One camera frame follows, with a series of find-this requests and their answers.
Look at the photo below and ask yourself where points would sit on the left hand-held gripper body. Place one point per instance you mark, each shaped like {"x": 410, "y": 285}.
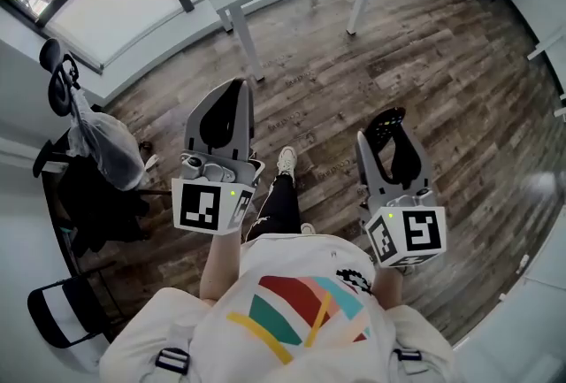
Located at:
{"x": 199, "y": 206}

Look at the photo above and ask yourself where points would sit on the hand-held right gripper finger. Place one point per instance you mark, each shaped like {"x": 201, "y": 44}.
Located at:
{"x": 369, "y": 178}
{"x": 409, "y": 164}

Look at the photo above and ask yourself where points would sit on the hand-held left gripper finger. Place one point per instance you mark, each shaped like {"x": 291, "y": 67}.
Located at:
{"x": 194, "y": 124}
{"x": 247, "y": 124}

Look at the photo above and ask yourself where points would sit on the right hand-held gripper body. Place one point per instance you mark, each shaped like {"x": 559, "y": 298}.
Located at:
{"x": 422, "y": 231}

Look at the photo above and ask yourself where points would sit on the black remote control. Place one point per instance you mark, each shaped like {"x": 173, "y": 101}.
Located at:
{"x": 389, "y": 122}

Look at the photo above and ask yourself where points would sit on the person's left forearm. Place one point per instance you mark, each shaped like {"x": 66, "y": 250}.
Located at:
{"x": 219, "y": 266}

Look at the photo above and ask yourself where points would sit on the person's right forearm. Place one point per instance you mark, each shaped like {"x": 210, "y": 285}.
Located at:
{"x": 389, "y": 288}

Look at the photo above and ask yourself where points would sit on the white sneaker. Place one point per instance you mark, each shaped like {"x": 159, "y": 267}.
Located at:
{"x": 308, "y": 228}
{"x": 286, "y": 160}

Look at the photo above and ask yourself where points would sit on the person's black trousers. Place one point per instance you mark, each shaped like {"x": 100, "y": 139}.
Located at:
{"x": 276, "y": 209}

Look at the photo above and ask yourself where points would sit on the grey plastic bag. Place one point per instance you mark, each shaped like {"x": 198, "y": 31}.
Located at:
{"x": 110, "y": 147}

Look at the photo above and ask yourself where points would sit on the black office chair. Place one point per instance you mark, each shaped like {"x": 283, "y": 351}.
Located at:
{"x": 88, "y": 204}

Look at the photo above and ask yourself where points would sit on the person's white printed shirt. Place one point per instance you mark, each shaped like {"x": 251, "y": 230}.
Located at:
{"x": 274, "y": 328}

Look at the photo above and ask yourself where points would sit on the dark framed window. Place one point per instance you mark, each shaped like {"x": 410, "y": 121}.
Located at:
{"x": 97, "y": 9}

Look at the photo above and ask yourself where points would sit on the white rack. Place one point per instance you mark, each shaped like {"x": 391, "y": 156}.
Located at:
{"x": 548, "y": 40}

